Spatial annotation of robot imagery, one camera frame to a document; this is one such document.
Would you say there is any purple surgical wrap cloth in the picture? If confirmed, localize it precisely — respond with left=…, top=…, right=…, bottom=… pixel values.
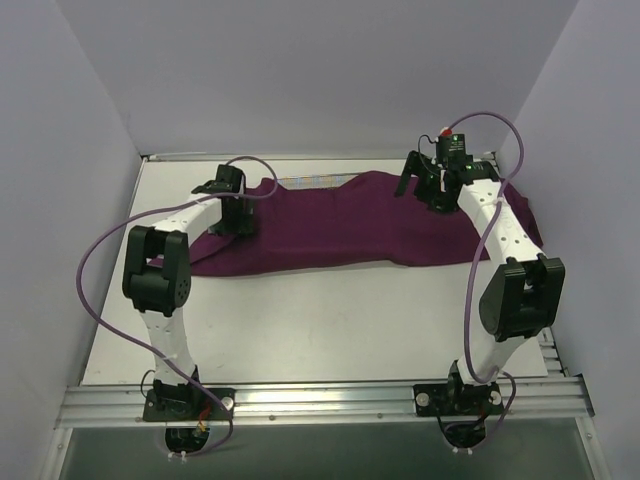
left=189, top=169, right=544, bottom=279

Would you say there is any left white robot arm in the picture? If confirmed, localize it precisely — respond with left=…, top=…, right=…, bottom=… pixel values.
left=122, top=194, right=253, bottom=419

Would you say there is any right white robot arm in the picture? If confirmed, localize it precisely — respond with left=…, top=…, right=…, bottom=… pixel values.
left=395, top=151, right=566, bottom=413

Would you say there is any metal mesh instrument tray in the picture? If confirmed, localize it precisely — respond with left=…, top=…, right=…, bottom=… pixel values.
left=278, top=173, right=358, bottom=190

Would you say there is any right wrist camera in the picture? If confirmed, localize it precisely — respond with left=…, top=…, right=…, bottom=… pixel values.
left=436, top=129, right=472, bottom=165

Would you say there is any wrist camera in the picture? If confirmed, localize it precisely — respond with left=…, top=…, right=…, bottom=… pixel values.
left=436, top=129, right=472, bottom=165
left=191, top=164, right=246, bottom=195

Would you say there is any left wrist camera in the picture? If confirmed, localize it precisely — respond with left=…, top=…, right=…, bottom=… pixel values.
left=191, top=164, right=246, bottom=195

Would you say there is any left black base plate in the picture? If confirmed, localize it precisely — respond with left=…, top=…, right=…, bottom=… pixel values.
left=142, top=388, right=229, bottom=423

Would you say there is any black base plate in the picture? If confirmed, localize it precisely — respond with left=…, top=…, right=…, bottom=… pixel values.
left=412, top=383, right=504, bottom=417
left=142, top=388, right=229, bottom=423

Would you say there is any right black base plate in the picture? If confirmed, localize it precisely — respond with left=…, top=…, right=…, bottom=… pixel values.
left=412, top=383, right=504, bottom=417

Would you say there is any aluminium front rail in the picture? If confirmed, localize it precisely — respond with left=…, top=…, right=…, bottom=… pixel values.
left=57, top=376, right=595, bottom=428

